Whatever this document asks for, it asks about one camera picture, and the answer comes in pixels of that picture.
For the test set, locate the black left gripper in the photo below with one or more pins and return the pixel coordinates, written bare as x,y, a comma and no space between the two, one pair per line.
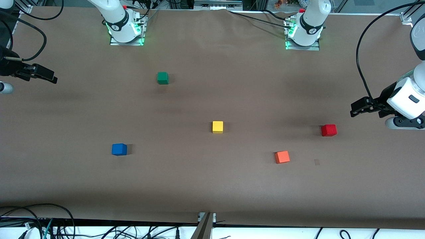
384,97

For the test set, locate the dark camera mount bar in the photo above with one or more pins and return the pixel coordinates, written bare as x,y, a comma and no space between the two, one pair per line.
202,230

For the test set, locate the yellow cube block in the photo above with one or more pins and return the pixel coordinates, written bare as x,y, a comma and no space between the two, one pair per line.
217,127

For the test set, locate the metal mount bracket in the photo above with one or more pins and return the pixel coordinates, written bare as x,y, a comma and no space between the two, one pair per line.
213,216

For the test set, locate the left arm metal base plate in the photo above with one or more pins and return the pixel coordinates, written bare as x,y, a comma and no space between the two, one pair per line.
317,47

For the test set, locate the red cube block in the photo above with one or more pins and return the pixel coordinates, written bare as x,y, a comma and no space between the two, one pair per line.
328,130

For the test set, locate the green cube block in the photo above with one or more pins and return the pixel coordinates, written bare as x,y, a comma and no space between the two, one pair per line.
162,78

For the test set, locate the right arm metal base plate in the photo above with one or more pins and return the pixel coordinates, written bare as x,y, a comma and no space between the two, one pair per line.
141,39

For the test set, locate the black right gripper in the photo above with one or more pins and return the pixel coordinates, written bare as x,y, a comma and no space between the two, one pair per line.
9,67

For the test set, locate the orange cube block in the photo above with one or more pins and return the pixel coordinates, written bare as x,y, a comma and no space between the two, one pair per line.
282,157

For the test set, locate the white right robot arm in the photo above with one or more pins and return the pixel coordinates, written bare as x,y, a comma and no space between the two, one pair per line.
116,16

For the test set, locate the blue cube block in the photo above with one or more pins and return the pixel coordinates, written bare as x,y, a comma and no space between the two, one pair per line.
119,149

